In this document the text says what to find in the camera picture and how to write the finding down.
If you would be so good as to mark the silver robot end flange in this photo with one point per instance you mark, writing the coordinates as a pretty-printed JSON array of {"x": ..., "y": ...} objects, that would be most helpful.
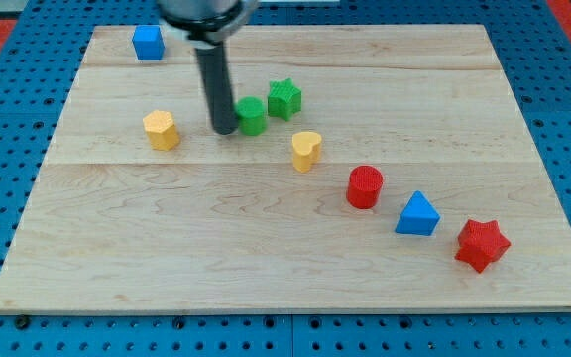
[{"x": 205, "y": 21}]

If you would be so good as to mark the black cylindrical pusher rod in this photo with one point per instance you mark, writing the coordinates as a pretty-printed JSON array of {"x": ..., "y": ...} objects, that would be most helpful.
[{"x": 218, "y": 93}]

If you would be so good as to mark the yellow heart block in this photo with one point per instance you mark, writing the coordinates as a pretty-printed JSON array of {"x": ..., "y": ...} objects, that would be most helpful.
[{"x": 306, "y": 150}]

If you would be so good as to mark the blue cube block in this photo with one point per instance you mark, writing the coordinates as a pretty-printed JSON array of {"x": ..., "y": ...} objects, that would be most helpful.
[{"x": 148, "y": 42}]

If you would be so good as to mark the green cylinder block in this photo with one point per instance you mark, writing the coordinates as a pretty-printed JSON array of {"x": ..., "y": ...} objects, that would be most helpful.
[{"x": 251, "y": 113}]

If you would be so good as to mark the green star block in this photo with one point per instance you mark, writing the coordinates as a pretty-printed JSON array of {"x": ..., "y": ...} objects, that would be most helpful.
[{"x": 284, "y": 99}]

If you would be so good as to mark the yellow hexagon block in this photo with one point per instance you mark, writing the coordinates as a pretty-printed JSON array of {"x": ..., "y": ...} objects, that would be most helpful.
[{"x": 161, "y": 130}]

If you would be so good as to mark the wooden board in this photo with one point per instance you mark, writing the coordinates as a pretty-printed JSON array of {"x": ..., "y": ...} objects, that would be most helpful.
[{"x": 226, "y": 224}]

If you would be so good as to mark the red cylinder block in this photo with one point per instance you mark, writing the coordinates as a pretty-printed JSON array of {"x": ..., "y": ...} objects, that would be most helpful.
[{"x": 364, "y": 187}]

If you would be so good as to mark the blue triangle block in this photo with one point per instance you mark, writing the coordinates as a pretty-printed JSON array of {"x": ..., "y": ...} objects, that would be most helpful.
[{"x": 419, "y": 217}]

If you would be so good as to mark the red star block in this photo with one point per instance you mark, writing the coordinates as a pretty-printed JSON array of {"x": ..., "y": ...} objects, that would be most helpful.
[{"x": 481, "y": 244}]

